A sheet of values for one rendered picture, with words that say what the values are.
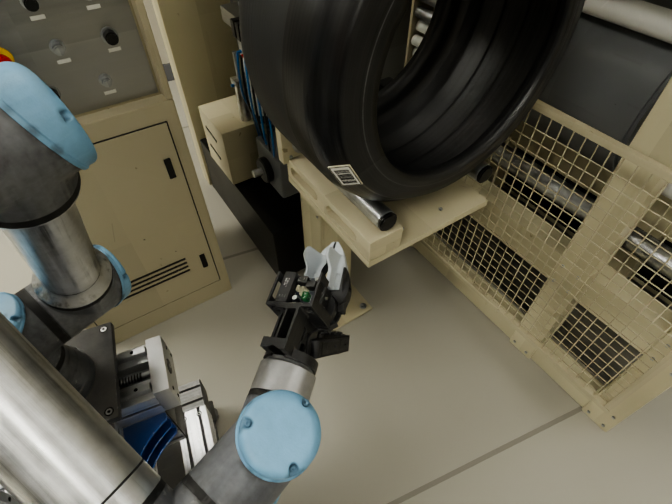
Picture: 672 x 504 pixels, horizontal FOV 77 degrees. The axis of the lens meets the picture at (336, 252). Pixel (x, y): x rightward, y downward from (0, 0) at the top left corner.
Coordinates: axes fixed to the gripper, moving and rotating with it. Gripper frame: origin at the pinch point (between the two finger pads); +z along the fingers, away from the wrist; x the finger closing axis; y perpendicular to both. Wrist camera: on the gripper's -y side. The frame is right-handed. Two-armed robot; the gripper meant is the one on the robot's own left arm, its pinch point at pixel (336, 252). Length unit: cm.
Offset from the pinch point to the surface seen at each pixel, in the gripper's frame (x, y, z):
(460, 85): -12, -11, 58
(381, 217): -0.4, -11.7, 17.2
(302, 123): 3.1, 15.6, 12.7
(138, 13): 58, 27, 52
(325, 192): 15.7, -12.7, 26.5
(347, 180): 0.5, 2.9, 13.0
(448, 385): 3, -109, 19
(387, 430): 19, -100, -3
